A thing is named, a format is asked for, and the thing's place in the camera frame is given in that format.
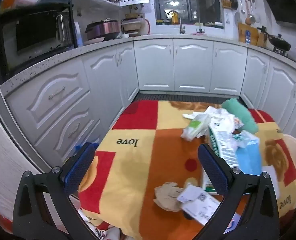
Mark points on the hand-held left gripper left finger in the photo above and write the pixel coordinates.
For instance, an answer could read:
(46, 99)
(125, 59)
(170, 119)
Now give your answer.
(79, 167)

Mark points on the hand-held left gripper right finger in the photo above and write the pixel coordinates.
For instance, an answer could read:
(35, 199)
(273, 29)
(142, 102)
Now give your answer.
(213, 170)

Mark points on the beige plastic bin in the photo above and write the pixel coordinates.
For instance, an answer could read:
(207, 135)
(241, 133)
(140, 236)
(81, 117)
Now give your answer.
(294, 155)

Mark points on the white green striped carton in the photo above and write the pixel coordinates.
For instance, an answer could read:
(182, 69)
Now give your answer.
(223, 147)

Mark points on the light blue box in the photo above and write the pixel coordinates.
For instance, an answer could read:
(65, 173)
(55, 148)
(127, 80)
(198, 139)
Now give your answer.
(248, 157)

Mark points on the white printed label sheet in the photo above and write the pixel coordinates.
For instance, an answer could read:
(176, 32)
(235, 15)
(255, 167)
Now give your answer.
(200, 211)

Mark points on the crumpled white plastic bag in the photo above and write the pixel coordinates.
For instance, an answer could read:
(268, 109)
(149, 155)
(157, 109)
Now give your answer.
(200, 127)

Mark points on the crumpled brown paper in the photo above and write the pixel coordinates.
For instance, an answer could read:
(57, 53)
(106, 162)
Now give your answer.
(166, 196)

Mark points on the printed orange red blanket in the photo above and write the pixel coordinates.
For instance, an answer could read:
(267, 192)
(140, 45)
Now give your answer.
(138, 170)

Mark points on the rolled green towel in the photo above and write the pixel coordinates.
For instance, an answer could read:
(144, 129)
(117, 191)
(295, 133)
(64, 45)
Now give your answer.
(240, 115)

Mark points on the dark ribbed floor mat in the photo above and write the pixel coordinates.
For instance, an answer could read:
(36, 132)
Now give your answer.
(188, 97)

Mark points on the white kitchen cabinets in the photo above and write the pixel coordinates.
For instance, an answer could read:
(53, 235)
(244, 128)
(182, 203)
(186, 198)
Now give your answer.
(153, 65)

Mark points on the black microwave oven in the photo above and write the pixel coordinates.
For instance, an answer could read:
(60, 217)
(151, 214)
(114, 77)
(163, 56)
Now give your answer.
(35, 35)

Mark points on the wooden cutting board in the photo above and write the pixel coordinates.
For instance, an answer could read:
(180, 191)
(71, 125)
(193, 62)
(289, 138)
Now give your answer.
(248, 33)

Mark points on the rose electric cooking pot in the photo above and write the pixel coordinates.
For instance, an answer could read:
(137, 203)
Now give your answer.
(103, 28)

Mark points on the black wok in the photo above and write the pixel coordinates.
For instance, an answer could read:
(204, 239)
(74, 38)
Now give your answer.
(278, 42)

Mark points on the metal sink faucet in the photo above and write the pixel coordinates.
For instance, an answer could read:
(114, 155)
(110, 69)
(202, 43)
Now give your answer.
(181, 25)

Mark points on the stacked food containers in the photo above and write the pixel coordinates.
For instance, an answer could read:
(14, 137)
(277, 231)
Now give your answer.
(131, 25)

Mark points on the dark kitchen window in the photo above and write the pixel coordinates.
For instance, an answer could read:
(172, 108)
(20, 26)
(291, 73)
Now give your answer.
(188, 0)

